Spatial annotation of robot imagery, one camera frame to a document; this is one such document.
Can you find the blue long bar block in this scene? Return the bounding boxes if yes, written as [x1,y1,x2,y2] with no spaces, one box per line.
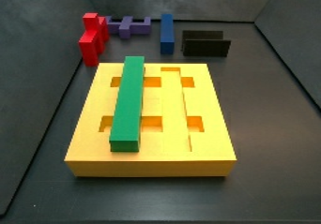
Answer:
[161,14,174,54]

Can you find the yellow slotted board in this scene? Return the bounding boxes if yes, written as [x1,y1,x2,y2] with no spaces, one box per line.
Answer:
[66,63,237,177]

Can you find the green long bar block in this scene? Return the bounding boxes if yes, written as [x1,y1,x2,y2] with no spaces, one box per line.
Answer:
[110,56,145,152]

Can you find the purple cross-shaped block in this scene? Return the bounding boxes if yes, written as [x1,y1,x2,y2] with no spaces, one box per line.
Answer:
[106,16,151,39]

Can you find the red stepped block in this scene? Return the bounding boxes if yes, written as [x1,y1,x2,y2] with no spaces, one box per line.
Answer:
[79,12,110,67]

